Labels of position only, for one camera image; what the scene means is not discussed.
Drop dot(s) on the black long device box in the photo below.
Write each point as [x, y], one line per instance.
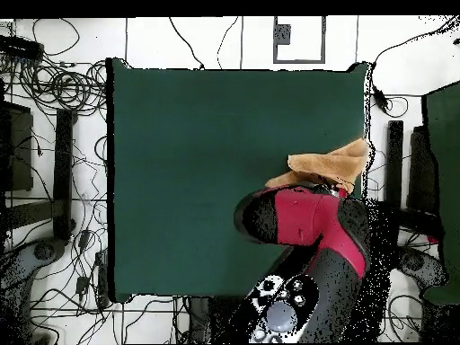
[19, 48]

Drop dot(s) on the tan terry towel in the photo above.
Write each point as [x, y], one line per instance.
[330, 163]

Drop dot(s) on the black flat box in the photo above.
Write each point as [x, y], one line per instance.
[19, 151]

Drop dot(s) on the green cloth on side table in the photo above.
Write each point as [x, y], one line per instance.
[445, 161]

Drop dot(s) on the black stand behind table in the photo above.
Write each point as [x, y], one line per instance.
[199, 320]

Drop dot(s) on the black power strip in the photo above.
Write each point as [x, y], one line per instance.
[103, 284]

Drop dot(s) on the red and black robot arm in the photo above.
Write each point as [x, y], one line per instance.
[305, 215]

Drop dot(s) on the small black power adapter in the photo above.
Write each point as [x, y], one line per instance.
[82, 285]

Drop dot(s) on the grey pedestal foot with caster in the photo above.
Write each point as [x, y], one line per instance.
[417, 264]
[21, 266]

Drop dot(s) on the grey floor outlet box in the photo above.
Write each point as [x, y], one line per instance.
[283, 34]

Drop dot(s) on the black stand base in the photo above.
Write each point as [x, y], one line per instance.
[394, 161]
[63, 161]

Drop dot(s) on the dark green table cloth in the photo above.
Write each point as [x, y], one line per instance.
[161, 107]

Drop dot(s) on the dark grey square floor frame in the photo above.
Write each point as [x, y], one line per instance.
[298, 61]

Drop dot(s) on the black upright panel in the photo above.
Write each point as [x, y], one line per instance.
[422, 172]

